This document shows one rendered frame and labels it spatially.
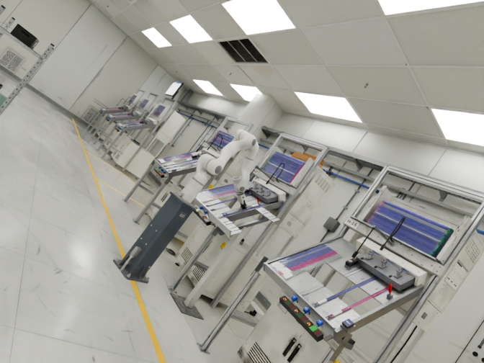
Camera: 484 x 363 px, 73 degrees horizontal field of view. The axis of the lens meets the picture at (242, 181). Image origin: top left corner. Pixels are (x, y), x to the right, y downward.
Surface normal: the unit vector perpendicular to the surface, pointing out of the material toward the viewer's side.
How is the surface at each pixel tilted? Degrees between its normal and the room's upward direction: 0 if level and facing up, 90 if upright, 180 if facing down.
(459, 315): 90
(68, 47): 90
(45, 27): 90
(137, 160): 90
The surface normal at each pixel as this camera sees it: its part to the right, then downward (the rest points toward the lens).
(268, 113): 0.48, 0.30
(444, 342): -0.65, -0.51
